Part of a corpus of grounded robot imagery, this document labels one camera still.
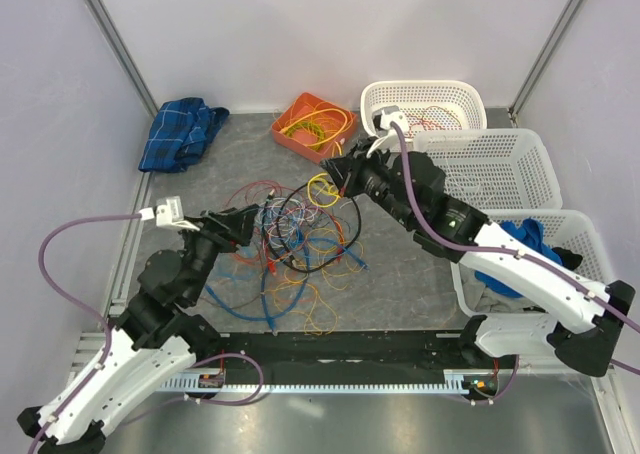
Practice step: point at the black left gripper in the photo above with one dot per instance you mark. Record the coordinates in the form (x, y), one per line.
(231, 228)

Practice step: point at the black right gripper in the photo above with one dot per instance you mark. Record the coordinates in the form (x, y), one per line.
(347, 170)

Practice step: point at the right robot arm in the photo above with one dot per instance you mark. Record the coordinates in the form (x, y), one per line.
(579, 321)

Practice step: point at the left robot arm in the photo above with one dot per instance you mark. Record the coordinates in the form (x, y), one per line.
(152, 340)

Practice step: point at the orange plastic box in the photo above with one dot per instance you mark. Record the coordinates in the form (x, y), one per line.
(314, 128)

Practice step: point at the rounded white perforated basket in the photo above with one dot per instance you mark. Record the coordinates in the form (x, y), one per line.
(435, 109)

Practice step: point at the blue plaid cloth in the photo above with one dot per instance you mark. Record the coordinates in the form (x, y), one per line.
(180, 135)

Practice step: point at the middle white perforated basket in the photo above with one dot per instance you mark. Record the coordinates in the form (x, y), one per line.
(498, 169)

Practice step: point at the blue towel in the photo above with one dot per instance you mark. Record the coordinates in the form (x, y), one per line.
(529, 232)

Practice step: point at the white basket with cloths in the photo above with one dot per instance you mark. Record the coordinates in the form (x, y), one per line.
(567, 229)

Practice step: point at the black cloth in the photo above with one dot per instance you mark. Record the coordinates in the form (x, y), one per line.
(570, 260)

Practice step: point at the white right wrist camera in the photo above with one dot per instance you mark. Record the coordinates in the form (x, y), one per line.
(393, 122)

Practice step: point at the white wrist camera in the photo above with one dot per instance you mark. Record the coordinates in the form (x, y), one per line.
(168, 214)
(393, 122)

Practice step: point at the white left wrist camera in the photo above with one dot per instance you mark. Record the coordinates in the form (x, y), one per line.
(168, 214)

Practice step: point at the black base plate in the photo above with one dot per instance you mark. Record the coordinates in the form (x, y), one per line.
(404, 349)

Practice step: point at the light blue cable duct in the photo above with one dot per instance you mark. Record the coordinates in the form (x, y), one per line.
(355, 379)

